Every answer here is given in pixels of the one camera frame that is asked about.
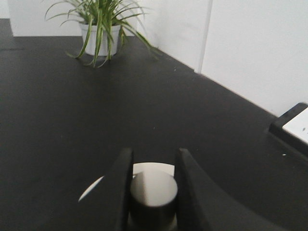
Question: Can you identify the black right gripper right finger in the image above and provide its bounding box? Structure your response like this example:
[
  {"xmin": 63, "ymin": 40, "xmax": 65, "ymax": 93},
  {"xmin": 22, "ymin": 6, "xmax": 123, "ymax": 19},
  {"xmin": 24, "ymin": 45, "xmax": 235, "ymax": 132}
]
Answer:
[{"xmin": 174, "ymin": 148, "xmax": 283, "ymax": 231}]

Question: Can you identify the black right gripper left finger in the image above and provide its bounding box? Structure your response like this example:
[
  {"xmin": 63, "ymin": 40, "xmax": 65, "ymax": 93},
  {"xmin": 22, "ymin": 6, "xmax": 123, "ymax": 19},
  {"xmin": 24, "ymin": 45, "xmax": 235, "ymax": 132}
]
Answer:
[{"xmin": 72, "ymin": 148, "xmax": 133, "ymax": 231}]

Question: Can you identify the glass jar with cream lid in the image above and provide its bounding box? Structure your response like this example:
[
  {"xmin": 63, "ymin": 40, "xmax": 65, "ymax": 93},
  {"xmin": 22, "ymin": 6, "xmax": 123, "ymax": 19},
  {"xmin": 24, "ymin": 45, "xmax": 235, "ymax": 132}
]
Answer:
[{"xmin": 79, "ymin": 162, "xmax": 178, "ymax": 231}]

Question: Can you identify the black and white power socket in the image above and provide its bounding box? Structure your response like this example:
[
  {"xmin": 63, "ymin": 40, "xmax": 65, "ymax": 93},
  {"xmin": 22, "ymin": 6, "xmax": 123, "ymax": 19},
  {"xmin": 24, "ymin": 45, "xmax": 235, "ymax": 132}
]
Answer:
[{"xmin": 269, "ymin": 103, "xmax": 308, "ymax": 156}]

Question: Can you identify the green potted spider plant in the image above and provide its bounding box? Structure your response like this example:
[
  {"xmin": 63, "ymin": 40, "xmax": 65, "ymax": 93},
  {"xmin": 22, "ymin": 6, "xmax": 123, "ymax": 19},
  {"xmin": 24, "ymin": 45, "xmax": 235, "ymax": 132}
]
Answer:
[{"xmin": 44, "ymin": 0, "xmax": 160, "ymax": 68}]

